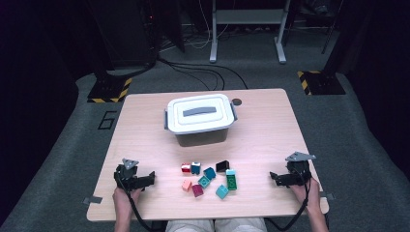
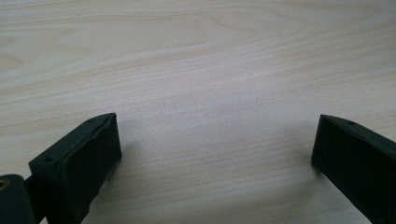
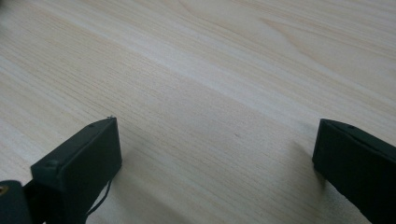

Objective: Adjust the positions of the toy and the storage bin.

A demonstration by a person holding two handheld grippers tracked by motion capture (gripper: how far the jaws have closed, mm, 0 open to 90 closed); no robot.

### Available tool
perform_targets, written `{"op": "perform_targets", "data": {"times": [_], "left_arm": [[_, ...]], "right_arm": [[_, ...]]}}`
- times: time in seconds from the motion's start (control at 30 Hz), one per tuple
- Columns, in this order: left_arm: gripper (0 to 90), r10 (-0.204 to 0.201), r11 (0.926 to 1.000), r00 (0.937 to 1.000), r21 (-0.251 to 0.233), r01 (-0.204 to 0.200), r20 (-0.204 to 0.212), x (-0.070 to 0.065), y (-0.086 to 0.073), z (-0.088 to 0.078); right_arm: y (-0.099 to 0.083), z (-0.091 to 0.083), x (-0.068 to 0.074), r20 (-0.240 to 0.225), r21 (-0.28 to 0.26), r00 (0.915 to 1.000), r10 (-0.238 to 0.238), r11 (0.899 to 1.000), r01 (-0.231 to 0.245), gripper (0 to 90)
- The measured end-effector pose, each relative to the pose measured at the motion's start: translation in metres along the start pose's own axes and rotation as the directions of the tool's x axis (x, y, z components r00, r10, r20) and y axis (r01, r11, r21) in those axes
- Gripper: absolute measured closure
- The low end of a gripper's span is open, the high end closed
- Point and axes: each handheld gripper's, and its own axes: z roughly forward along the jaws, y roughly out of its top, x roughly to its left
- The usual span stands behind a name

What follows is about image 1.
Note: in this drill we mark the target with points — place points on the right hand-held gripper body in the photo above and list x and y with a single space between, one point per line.
299 172

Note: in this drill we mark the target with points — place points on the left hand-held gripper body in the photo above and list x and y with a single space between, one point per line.
127 179

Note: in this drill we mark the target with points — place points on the red and white block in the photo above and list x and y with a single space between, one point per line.
185 168

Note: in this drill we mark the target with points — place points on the salmon pink block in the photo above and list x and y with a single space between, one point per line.
186 185

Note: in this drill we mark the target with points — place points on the dark blue white-topped block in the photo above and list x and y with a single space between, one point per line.
195 168

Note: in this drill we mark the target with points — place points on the green long block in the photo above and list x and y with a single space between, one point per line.
231 183

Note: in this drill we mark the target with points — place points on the magenta block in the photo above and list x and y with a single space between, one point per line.
197 190

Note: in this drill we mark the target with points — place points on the black block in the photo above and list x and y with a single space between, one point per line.
222 166

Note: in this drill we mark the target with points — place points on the light teal block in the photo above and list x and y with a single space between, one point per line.
221 192

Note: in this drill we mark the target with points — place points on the clear brown storage box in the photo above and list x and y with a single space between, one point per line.
201 138

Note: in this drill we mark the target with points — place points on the person's left hand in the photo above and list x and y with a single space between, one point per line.
124 204

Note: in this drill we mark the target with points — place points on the person's right hand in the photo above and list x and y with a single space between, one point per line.
311 198

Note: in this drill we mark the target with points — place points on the grey tape piece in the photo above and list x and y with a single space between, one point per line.
328 196
93 200

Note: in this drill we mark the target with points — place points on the person's beige shorts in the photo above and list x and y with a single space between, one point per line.
225 225

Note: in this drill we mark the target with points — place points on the round dark table grommet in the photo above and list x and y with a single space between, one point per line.
237 101

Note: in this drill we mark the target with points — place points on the black equipment cabinet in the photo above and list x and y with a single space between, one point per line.
125 32

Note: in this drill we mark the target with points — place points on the white metal desk frame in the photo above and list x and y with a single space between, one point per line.
248 16

